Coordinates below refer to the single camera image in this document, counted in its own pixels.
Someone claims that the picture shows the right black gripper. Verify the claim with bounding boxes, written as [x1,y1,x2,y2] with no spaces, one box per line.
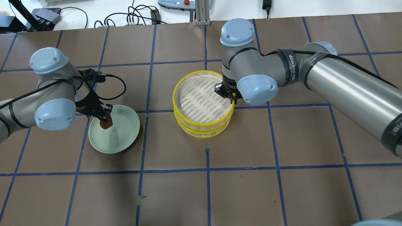
[215,80,242,105]

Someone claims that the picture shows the black power adapter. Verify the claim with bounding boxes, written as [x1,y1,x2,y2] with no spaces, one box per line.
[262,0,273,11]

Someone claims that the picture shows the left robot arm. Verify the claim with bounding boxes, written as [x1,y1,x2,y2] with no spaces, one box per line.
[0,47,112,142]

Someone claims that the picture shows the brown steamed bun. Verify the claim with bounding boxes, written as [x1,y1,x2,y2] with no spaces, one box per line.
[99,116,113,130]

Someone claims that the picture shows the light green plate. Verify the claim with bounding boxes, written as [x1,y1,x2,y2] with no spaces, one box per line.
[88,105,140,153]

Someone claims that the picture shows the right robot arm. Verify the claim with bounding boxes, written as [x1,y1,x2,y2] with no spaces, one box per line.
[215,18,401,158]

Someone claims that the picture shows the teach pendant with red button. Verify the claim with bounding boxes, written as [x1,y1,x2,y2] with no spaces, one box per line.
[157,0,196,11]

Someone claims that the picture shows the yellow steamer basket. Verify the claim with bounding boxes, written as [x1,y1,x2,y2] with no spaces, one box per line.
[173,105,234,138]
[172,70,234,123]

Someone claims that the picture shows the black box on stand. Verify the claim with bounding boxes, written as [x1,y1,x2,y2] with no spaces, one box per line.
[8,0,62,32]

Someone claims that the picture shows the black cable bundle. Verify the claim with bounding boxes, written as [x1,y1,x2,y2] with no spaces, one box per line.
[60,0,168,29]

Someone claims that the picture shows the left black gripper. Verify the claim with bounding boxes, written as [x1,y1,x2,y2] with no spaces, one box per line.
[75,69,112,121]

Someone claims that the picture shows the aluminium frame post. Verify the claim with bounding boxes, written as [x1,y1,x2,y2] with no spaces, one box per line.
[195,0,211,26]

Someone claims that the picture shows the black camera cable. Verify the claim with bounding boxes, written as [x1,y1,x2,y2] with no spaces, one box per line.
[94,73,127,101]

